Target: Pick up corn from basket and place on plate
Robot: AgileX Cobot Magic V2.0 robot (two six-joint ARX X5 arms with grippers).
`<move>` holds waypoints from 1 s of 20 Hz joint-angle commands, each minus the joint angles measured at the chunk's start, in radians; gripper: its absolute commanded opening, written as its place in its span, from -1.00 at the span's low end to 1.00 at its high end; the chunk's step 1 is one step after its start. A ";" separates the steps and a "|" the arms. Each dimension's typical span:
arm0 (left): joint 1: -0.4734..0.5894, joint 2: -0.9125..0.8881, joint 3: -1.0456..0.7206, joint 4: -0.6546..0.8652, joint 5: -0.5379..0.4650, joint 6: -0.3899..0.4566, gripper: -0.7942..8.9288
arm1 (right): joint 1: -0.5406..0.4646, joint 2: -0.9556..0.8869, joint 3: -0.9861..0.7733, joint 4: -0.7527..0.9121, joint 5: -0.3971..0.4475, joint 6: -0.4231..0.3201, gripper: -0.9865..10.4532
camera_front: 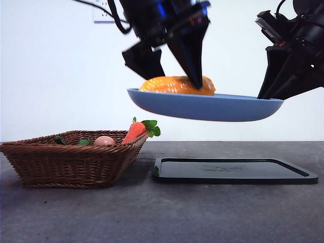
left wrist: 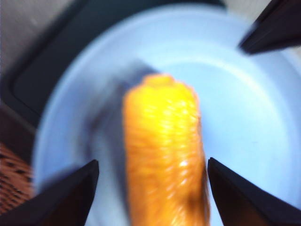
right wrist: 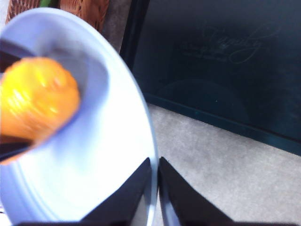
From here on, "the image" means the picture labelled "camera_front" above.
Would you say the yellow orange corn cob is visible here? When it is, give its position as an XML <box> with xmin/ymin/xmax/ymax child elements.
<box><xmin>139</xmin><ymin>75</ymin><xmax>216</xmax><ymax>97</ymax></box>

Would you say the blue round plate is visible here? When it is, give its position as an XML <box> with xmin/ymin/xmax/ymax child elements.
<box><xmin>127</xmin><ymin>88</ymin><xmax>284</xmax><ymax>123</ymax></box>

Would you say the brown woven wicker basket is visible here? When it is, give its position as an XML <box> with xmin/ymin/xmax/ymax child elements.
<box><xmin>0</xmin><ymin>130</ymin><xmax>150</xmax><ymax>189</ymax></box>

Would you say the orange carrot with green leaves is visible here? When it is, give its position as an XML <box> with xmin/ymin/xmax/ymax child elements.
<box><xmin>121</xmin><ymin>116</ymin><xmax>161</xmax><ymax>145</ymax></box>

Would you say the brown egg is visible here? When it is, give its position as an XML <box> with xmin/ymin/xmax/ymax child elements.
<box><xmin>93</xmin><ymin>136</ymin><xmax>116</xmax><ymax>147</ymax></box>

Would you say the green chili pepper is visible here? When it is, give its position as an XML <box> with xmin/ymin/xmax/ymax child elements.
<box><xmin>54</xmin><ymin>136</ymin><xmax>92</xmax><ymax>146</ymax></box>

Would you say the black flat tray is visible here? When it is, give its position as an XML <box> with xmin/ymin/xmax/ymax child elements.
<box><xmin>151</xmin><ymin>157</ymin><xmax>319</xmax><ymax>185</ymax></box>

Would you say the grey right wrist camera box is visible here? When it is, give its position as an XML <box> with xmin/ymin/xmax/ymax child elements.
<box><xmin>255</xmin><ymin>10</ymin><xmax>288</xmax><ymax>47</ymax></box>

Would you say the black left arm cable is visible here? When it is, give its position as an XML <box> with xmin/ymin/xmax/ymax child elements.
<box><xmin>73</xmin><ymin>0</ymin><xmax>132</xmax><ymax>35</ymax></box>

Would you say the white wall socket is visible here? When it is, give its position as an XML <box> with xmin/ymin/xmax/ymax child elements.
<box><xmin>93</xmin><ymin>0</ymin><xmax>116</xmax><ymax>25</ymax></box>

